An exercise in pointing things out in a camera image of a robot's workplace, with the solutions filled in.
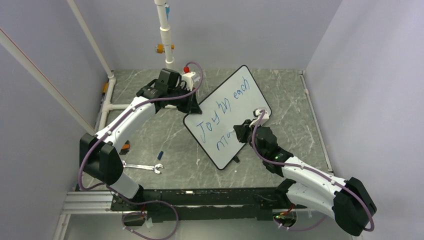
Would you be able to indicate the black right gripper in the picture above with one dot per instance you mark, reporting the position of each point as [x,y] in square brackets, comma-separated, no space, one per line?
[241,130]

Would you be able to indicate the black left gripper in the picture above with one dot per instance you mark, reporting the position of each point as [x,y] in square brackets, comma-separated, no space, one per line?
[191,106]

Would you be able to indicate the white whiteboard black frame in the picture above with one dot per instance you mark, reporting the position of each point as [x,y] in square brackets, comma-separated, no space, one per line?
[230,104]

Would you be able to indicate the blue marker cap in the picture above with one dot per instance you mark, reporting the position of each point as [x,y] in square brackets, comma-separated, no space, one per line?
[160,155]

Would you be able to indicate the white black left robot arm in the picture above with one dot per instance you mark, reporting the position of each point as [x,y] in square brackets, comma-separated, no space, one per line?
[99,152]

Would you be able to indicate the orange knob on pipe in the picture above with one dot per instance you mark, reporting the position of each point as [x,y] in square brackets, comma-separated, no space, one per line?
[160,49]

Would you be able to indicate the silver open-end wrench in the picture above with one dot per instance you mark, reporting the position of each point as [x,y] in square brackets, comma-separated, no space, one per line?
[155,168]

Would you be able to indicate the orange black small tool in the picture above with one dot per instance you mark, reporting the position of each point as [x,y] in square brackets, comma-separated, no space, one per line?
[105,88]

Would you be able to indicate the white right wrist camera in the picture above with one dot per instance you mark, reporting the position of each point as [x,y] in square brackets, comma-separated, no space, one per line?
[261,116]

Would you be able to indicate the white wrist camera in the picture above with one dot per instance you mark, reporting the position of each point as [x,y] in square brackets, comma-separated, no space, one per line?
[190,78]
[261,116]

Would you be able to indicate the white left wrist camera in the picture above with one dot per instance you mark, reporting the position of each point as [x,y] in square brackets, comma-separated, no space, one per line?
[190,78]

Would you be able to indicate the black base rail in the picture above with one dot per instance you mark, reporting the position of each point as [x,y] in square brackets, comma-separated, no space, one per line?
[260,203]

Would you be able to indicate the white pvc pipe frame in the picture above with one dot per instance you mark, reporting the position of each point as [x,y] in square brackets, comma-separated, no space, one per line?
[7,42]

